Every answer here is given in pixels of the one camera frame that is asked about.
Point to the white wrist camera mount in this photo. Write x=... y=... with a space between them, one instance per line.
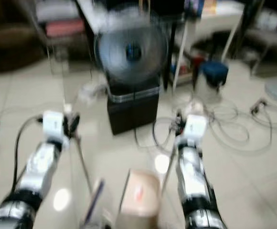
x=53 y=125
x=196 y=126

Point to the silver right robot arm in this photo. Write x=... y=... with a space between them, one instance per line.
x=193 y=181

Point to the grey metal chair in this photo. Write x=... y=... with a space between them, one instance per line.
x=270 y=33

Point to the stool with blue cushion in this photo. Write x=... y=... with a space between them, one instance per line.
x=214 y=75

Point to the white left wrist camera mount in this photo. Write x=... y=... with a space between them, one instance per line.
x=53 y=125

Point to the chair with pink cushion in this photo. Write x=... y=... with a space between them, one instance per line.
x=64 y=27

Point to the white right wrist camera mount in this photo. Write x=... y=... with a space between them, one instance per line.
x=196 y=126

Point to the black round electric fan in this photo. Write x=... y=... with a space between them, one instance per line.
x=132 y=51

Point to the dark brown armchair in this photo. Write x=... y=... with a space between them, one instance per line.
x=12 y=40

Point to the black box with grey rim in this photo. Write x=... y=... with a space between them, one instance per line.
x=133 y=109

